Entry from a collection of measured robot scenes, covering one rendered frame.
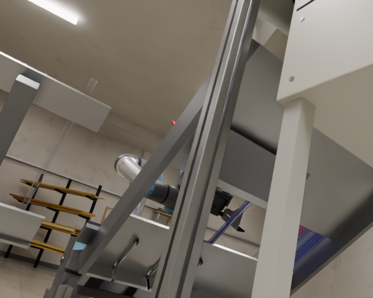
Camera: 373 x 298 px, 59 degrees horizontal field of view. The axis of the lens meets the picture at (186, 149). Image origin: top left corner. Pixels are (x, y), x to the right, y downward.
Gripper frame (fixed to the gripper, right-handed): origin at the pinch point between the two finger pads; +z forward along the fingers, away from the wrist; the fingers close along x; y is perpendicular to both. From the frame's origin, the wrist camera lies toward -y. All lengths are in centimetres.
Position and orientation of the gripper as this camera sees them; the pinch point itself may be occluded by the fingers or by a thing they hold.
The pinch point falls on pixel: (225, 226)
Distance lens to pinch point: 98.5
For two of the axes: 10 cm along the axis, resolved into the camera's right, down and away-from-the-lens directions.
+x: 8.0, 4.0, 4.5
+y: 5.0, -8.5, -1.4
